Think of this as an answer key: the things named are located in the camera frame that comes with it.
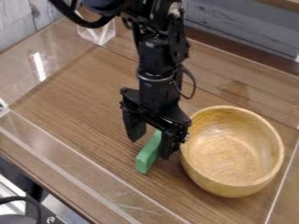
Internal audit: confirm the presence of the brown wooden bowl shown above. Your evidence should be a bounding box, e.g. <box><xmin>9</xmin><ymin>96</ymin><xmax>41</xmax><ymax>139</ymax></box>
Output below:
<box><xmin>181</xmin><ymin>105</ymin><xmax>285</xmax><ymax>198</ymax></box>

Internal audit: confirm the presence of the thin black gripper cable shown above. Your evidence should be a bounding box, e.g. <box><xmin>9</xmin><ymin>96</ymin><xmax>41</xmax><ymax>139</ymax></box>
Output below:
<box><xmin>172</xmin><ymin>64</ymin><xmax>197</xmax><ymax>100</ymax></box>

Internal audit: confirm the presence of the black metal base plate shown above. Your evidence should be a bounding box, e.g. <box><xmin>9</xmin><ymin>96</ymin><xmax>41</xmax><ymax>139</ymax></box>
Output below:
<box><xmin>24</xmin><ymin>196</ymin><xmax>66</xmax><ymax>224</ymax></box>

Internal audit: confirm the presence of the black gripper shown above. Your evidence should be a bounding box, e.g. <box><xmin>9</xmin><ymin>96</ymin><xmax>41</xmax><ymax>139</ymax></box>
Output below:
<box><xmin>120</xmin><ymin>73</ymin><xmax>192</xmax><ymax>159</ymax></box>

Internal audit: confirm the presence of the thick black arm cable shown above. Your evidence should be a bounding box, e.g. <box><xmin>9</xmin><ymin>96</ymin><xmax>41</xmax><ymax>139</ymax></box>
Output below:
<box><xmin>48</xmin><ymin>0</ymin><xmax>117</xmax><ymax>30</ymax></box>

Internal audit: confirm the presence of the black cable bottom left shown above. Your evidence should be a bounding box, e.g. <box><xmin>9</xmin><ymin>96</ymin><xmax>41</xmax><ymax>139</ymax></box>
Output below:
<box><xmin>0</xmin><ymin>196</ymin><xmax>42</xmax><ymax>224</ymax></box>

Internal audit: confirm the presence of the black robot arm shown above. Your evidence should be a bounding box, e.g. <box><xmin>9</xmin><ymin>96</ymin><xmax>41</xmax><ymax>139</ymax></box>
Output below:
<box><xmin>82</xmin><ymin>0</ymin><xmax>192</xmax><ymax>158</ymax></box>

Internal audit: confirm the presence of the green rectangular block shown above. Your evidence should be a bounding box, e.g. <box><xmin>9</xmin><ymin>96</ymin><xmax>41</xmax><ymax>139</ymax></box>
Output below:
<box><xmin>134</xmin><ymin>130</ymin><xmax>161</xmax><ymax>174</ymax></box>

